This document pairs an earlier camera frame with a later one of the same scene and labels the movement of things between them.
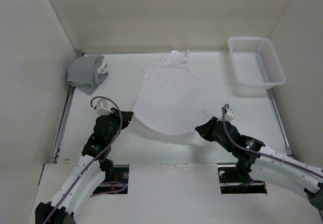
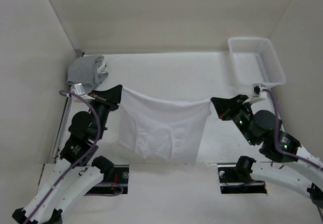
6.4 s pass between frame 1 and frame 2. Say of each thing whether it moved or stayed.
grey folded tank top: stayed
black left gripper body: moved
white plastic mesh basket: stayed
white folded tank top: stayed
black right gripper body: moved
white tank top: moved
